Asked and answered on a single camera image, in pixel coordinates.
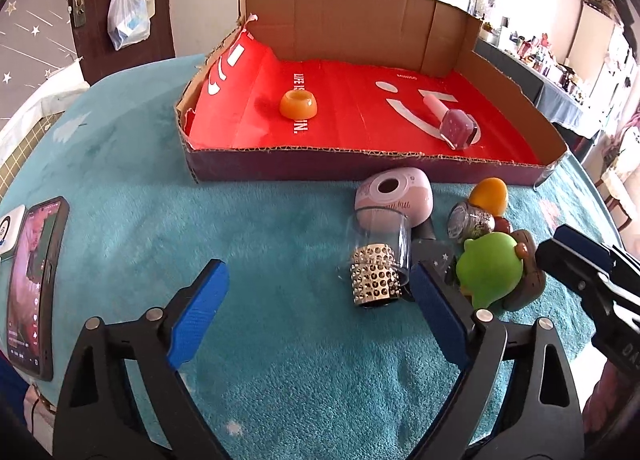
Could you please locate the pink nail polish bottle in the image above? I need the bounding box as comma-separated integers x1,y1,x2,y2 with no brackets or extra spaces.
422,94,482,151

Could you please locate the small orange cup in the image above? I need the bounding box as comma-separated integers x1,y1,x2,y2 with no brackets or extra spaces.
279,90,319,121

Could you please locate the orange egg-shaped toy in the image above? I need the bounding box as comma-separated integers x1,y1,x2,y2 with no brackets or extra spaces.
468,177,509,217

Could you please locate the glitter nail polish bottle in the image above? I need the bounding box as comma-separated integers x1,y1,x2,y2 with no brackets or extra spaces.
446,201,496,243

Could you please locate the dark starry nail polish bottle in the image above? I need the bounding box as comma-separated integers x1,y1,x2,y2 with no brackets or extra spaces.
412,220,456,286

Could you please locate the red-lined cardboard box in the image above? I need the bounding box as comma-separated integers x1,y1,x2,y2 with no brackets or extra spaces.
174,0,568,187

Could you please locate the black smartphone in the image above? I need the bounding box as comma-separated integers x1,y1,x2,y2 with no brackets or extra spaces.
6,196,70,382

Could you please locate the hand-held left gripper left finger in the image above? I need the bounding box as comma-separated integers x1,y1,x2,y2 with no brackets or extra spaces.
52,259,231,460

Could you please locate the glass bottle with studded cap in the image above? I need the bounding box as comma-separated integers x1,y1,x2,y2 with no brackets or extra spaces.
337,207,413,310

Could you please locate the clear plastic bag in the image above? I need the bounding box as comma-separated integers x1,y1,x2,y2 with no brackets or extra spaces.
107,0,151,52

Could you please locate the white small device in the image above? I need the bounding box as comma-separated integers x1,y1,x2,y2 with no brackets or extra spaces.
0,205,26,263

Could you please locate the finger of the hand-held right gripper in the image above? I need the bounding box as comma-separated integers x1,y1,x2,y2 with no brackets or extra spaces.
536,239,615,292
552,224,640,274

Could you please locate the pink round device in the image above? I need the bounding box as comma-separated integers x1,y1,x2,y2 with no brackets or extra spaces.
354,167,434,233

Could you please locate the green toy figure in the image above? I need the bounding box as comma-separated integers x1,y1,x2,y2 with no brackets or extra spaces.
455,231,531,311

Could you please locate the dark brown door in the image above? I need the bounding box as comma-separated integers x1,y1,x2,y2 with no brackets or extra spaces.
66,0,176,86

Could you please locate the table with dark cloth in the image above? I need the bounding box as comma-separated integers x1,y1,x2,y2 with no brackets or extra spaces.
472,37,586,131

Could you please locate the dark grid pattern mat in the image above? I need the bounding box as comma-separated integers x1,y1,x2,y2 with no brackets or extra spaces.
0,110,66,196

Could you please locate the row of small table clutter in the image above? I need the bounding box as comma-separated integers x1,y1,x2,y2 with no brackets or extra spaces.
480,15,591,101

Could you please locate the white cabinet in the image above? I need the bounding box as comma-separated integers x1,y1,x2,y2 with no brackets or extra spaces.
575,0,640,166

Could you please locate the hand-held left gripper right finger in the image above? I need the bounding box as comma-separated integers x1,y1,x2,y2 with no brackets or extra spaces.
409,260,586,460

